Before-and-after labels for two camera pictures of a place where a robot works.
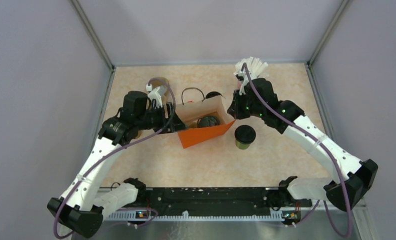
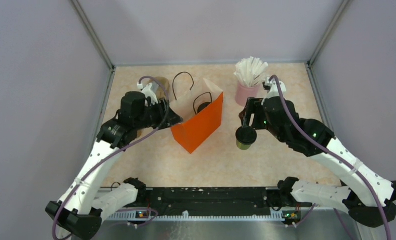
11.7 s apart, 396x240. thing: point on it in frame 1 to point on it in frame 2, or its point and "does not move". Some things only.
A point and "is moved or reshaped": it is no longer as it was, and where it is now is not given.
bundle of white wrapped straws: (257, 69) does not move
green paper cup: (244, 135) does not move
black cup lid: (244, 134) does not move
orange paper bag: (197, 120) is moved or reshaped
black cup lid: (207, 121) to (202, 105)
